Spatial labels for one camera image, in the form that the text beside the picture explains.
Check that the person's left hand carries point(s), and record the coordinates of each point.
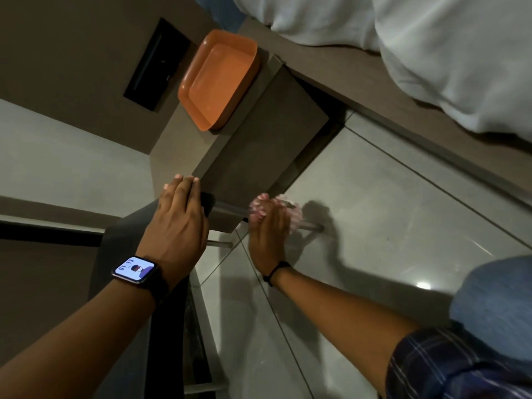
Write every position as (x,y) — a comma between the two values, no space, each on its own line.
(178,232)

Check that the person's right hand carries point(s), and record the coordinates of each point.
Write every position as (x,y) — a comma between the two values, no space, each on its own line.
(268,240)

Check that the person's left fingers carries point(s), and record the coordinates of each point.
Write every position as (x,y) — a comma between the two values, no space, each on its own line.
(181,193)

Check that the person's right fingers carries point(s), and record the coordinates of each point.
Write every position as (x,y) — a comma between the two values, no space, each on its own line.
(261,209)

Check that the pink cleaning cloth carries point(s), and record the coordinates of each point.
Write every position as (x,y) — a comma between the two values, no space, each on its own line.
(296,216)

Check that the brown bedside table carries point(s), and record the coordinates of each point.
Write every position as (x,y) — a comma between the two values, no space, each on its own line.
(266,149)

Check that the person's right forearm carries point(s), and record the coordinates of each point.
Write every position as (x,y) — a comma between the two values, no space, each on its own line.
(341,324)

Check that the person's left forearm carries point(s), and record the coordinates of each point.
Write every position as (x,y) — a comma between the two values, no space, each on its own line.
(79,340)

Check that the metal table leg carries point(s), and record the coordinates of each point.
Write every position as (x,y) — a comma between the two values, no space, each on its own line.
(219,244)
(232,212)

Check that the black wristband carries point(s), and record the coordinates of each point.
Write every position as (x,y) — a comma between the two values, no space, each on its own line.
(276,270)

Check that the black smartwatch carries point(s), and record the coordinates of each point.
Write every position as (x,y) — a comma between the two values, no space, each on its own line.
(137,272)

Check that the orange plastic tray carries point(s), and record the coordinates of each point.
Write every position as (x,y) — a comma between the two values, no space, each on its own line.
(218,78)

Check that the blue fabric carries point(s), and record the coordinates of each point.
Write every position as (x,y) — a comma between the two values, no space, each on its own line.
(218,10)

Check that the white bedding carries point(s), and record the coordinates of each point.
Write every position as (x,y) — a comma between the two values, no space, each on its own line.
(436,49)

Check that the dark plaid shirt sleeve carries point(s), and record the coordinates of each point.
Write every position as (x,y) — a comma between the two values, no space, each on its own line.
(453,365)

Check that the blue jeans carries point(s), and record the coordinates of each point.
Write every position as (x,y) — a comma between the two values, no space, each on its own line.
(496,303)

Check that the black wall panel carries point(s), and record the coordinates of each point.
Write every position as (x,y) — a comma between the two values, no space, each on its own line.
(156,66)

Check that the brown wooden bed frame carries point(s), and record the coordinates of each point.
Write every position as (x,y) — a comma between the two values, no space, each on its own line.
(399,116)

